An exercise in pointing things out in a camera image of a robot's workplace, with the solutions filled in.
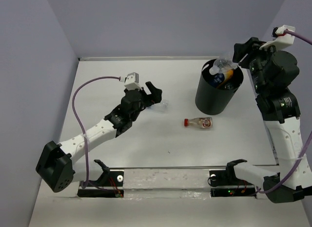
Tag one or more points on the clear crushed bottle white cap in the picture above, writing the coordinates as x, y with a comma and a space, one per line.
229, 86

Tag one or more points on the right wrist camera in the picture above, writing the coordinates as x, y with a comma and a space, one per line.
283, 39

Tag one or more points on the black cylindrical bin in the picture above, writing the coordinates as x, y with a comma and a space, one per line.
210, 100

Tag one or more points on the small bottle red cap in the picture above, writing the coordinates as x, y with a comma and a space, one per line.
201, 123

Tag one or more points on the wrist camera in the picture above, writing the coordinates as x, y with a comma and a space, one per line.
283, 39
132, 82

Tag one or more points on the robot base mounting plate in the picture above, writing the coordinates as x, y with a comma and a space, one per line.
167, 183

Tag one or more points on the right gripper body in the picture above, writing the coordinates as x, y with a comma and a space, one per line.
255, 58

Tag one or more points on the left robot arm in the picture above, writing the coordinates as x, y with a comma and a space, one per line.
56, 162

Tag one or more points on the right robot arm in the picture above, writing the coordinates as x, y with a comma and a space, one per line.
272, 70

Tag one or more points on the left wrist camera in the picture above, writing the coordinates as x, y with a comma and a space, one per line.
132, 82

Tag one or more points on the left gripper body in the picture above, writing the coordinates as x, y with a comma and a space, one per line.
145, 102

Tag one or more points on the orange juice bottle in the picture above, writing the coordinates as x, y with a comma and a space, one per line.
221, 78

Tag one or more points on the clear bottle blue label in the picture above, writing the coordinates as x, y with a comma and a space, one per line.
161, 107

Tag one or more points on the clear bottle blue cap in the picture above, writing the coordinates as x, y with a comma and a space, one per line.
223, 64

